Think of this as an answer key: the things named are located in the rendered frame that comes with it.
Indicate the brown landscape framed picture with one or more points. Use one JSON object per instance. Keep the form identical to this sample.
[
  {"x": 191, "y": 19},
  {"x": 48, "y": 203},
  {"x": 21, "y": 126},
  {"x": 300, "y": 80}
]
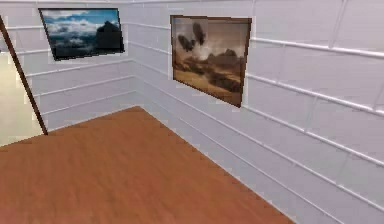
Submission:
[{"x": 210, "y": 60}]

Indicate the blue sky framed picture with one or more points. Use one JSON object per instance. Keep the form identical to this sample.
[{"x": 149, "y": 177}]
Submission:
[{"x": 83, "y": 33}]

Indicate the brown door frame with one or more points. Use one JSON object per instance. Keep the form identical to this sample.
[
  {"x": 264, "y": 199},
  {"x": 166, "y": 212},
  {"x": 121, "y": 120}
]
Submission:
[{"x": 23, "y": 78}]

